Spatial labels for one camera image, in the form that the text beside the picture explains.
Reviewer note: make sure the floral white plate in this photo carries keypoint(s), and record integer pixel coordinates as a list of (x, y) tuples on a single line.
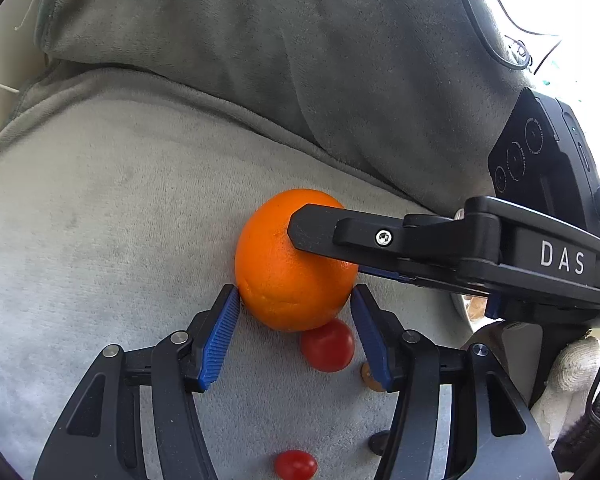
[(458, 312)]

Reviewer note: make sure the dark grape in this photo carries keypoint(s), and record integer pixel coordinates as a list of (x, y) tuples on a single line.
[(377, 442)]

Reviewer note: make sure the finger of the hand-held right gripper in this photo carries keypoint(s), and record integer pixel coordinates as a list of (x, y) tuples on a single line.
[(330, 230), (395, 274)]

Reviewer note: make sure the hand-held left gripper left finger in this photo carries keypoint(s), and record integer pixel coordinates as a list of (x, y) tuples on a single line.
[(220, 340)]

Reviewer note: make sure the large cherry tomato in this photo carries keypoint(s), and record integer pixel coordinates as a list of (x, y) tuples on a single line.
[(327, 346)]

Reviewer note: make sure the person's right hand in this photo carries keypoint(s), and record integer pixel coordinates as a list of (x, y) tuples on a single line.
[(577, 370)]

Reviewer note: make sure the light grey mat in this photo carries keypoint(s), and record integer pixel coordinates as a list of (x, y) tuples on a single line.
[(105, 220)]

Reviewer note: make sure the brown longan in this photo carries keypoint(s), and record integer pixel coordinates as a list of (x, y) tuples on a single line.
[(369, 379)]

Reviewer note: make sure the large orange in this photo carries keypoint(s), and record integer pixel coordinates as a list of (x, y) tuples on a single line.
[(280, 280)]

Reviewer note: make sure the dark grey blanket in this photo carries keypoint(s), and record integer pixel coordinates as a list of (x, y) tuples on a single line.
[(280, 50)]

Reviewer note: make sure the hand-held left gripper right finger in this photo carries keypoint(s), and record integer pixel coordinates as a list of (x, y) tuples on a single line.
[(372, 340)]

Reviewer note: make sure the small cherry tomato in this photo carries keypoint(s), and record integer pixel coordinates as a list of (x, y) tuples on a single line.
[(295, 466)]

